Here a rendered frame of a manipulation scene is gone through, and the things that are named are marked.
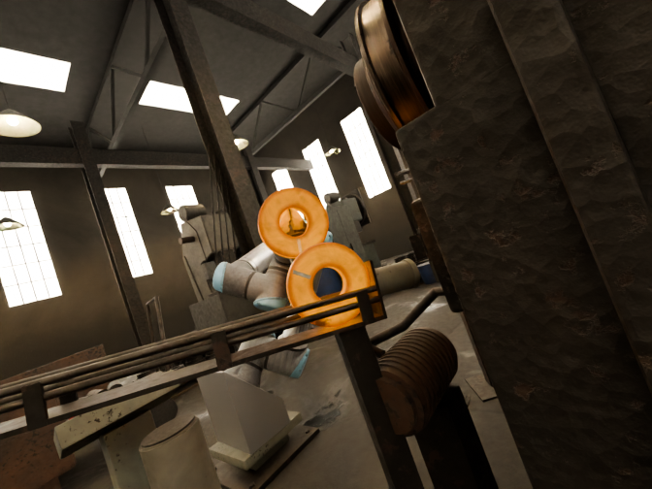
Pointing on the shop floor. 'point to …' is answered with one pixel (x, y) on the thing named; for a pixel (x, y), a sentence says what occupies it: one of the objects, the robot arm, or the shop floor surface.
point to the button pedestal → (115, 436)
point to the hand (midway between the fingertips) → (290, 214)
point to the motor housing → (434, 409)
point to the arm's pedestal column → (286, 451)
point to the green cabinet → (344, 230)
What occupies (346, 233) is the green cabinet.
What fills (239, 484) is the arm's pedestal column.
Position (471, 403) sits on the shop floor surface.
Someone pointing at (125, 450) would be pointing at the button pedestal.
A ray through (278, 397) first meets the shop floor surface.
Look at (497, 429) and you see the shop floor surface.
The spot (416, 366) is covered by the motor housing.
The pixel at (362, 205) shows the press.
